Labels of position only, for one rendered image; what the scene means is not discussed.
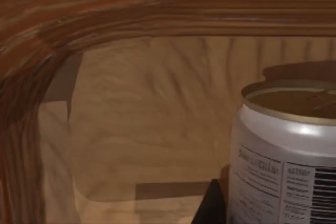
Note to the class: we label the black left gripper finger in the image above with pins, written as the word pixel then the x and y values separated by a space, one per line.
pixel 212 205

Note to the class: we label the silver can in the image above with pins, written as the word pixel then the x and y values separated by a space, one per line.
pixel 283 161

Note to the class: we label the wooden cupboard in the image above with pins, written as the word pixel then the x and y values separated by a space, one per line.
pixel 147 77

